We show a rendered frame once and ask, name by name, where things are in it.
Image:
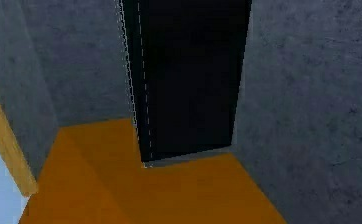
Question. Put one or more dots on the black room door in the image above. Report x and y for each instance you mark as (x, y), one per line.
(192, 76)

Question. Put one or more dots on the light wooden door frame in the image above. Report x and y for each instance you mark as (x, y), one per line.
(7, 146)

